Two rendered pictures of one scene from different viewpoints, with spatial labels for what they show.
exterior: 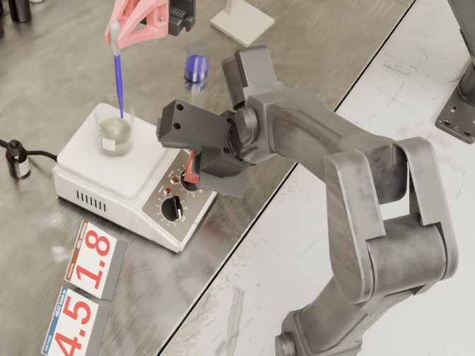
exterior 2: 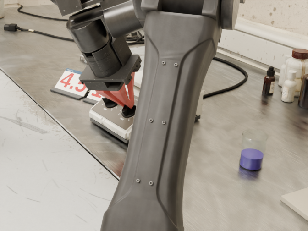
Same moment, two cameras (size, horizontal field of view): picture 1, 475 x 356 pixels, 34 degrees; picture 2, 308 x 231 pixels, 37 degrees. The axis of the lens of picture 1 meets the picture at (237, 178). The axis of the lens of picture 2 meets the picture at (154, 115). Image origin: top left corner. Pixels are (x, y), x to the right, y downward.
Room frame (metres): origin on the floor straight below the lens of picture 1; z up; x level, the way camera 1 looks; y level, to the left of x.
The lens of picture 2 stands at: (1.08, -0.57, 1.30)
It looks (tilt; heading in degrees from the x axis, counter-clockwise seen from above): 24 degrees down; 123
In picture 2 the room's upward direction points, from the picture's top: 3 degrees clockwise
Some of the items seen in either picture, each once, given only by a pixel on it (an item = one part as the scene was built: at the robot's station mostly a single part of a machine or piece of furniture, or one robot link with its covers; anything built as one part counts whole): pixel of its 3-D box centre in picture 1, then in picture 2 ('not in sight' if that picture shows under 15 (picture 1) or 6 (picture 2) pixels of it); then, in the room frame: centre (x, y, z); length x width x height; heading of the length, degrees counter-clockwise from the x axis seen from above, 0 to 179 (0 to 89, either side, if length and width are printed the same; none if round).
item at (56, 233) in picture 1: (57, 233); not in sight; (0.51, 0.22, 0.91); 0.06 x 0.06 x 0.02
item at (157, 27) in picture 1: (128, 15); not in sight; (0.63, 0.16, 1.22); 0.09 x 0.07 x 0.07; 163
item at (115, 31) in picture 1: (117, 38); not in sight; (0.59, 0.16, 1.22); 0.01 x 0.01 x 0.04; 74
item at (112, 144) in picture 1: (114, 127); not in sight; (0.62, 0.17, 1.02); 0.06 x 0.05 x 0.08; 24
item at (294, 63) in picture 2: not in sight; (297, 72); (0.79, 0.50, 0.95); 0.06 x 0.06 x 0.11
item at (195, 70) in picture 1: (196, 61); (252, 150); (0.85, 0.10, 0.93); 0.04 x 0.04 x 0.06
